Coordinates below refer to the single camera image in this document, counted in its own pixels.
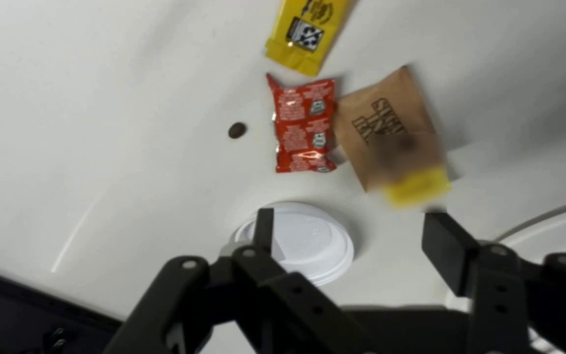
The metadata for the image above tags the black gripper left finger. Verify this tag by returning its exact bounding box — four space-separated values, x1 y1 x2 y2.
103 206 390 354

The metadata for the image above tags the small dark round speck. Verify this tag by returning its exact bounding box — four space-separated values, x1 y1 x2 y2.
227 119 250 141

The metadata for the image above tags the plain yellow packet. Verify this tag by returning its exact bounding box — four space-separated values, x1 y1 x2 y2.
382 164 455 210

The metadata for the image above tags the brown paper packet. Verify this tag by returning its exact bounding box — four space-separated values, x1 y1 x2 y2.
331 62 449 194

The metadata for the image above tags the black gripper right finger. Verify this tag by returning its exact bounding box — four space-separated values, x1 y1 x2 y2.
421 206 566 354

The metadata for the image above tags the red sauce packet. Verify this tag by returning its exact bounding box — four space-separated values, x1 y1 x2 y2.
266 70 343 176

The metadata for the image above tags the white plastic cup lid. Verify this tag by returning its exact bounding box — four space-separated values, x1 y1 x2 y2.
219 200 358 288

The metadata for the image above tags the yellow packet with black print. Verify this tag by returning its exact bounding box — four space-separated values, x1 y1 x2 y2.
264 0 354 78

